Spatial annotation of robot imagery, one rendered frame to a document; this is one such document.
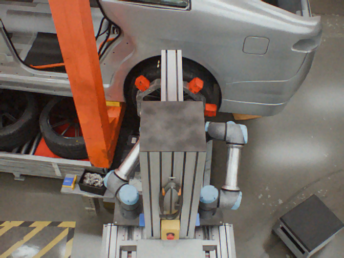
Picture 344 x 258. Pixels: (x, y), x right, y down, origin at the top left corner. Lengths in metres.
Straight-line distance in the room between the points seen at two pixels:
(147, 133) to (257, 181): 2.45
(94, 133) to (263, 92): 1.31
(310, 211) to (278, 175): 0.65
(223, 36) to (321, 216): 1.65
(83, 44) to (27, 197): 1.96
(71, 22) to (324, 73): 3.51
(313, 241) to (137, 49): 1.97
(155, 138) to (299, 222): 2.07
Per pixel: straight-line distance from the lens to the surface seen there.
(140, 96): 3.05
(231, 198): 2.48
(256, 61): 2.88
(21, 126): 3.67
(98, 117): 2.70
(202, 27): 2.70
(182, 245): 2.12
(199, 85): 2.90
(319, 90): 4.79
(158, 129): 1.48
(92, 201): 3.35
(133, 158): 2.48
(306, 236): 3.29
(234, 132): 2.45
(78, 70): 2.40
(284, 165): 3.99
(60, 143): 3.45
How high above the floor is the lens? 3.19
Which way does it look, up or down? 52 degrees down
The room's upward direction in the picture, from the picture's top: 2 degrees clockwise
